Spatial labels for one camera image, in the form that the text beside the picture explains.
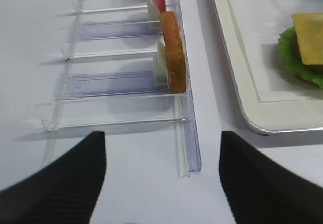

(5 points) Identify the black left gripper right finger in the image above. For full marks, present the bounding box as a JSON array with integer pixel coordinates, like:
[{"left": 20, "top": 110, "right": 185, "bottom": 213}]
[{"left": 219, "top": 131, "right": 322, "bottom": 223}]

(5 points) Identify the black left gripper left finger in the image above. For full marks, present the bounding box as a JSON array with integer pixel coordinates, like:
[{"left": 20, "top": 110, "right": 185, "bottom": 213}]
[{"left": 1, "top": 131, "right": 105, "bottom": 223}]

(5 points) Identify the brown meat patty on burger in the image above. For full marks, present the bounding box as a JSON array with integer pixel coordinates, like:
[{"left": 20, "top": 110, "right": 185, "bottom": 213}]
[{"left": 292, "top": 33, "right": 322, "bottom": 73}]

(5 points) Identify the green lettuce on burger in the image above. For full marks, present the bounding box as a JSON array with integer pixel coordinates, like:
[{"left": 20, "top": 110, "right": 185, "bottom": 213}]
[{"left": 278, "top": 27, "right": 322, "bottom": 88}]

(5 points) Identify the yellow cheese slice on burger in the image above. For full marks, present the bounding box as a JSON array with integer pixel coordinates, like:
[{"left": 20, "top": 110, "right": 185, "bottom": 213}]
[{"left": 292, "top": 13, "right": 322, "bottom": 66}]

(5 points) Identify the cream metal tray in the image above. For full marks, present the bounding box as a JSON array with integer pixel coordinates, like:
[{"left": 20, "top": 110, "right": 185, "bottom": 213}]
[{"left": 213, "top": 0, "right": 322, "bottom": 134}]

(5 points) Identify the clear acrylic left rack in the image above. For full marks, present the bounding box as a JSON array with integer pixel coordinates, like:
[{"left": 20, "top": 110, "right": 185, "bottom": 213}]
[{"left": 35, "top": 0, "right": 202, "bottom": 177}]

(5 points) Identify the bottom bun of burger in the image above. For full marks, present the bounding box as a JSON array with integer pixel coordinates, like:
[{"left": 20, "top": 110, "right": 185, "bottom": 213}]
[{"left": 297, "top": 74, "right": 320, "bottom": 88}]

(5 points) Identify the orange bun bottom slice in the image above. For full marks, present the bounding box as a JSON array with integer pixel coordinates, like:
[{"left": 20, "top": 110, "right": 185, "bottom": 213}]
[{"left": 160, "top": 11, "right": 187, "bottom": 94}]

